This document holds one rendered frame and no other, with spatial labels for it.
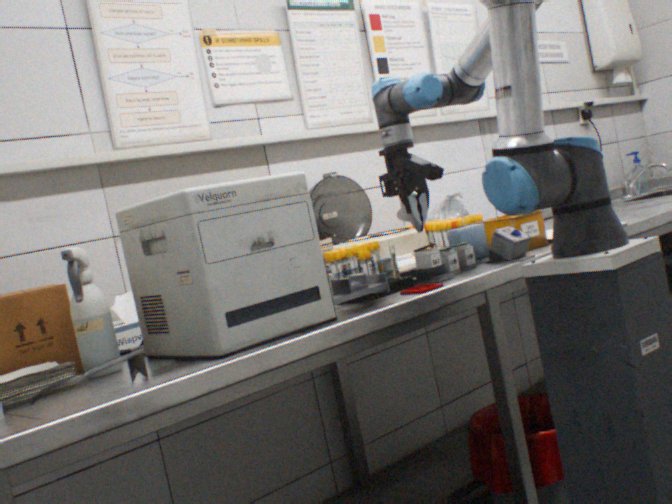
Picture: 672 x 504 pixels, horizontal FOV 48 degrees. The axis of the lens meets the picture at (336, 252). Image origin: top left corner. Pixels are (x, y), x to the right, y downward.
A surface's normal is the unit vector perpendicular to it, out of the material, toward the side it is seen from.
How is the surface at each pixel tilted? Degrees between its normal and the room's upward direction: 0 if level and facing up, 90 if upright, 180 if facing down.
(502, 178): 98
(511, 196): 98
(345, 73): 93
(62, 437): 90
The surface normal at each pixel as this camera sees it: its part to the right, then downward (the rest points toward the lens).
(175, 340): -0.73, 0.18
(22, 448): 0.66, -0.10
